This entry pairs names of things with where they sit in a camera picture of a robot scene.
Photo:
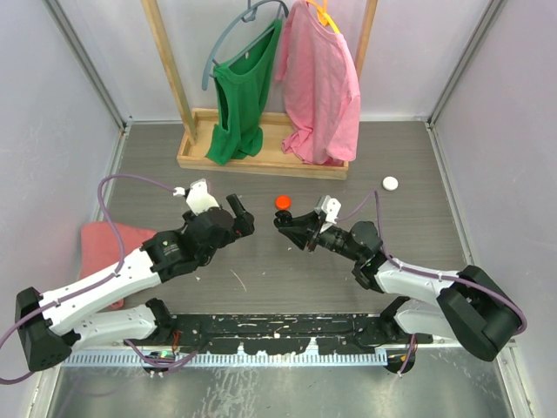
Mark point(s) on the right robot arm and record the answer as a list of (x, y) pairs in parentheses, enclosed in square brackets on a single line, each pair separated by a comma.
[(466, 306)]

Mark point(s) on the red folded cloth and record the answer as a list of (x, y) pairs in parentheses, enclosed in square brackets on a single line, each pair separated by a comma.
[(99, 245)]

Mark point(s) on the wooden clothes rack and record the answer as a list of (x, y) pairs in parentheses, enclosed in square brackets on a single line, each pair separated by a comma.
[(198, 124)]

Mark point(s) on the orange earbud case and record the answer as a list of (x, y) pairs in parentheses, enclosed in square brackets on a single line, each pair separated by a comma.
[(283, 202)]

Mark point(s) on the yellow hanger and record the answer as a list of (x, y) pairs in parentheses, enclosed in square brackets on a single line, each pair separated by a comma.
[(323, 15)]

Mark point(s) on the pink t-shirt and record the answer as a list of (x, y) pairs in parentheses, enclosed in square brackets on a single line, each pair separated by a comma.
[(320, 90)]

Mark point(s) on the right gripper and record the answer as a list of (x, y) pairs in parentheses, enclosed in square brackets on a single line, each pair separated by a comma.
[(298, 230)]

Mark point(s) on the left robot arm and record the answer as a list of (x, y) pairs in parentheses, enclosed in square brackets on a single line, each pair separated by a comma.
[(53, 325)]

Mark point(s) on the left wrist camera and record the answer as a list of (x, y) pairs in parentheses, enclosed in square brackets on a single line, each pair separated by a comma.
[(197, 197)]

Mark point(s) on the white cable duct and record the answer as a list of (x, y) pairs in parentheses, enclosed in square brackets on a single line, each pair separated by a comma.
[(310, 358)]

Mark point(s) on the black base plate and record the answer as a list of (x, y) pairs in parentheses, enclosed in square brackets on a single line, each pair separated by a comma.
[(273, 334)]

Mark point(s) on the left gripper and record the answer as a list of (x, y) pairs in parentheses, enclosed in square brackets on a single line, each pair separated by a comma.
[(244, 225)]

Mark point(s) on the green t-shirt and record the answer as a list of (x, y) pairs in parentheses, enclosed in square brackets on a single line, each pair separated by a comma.
[(242, 85)]

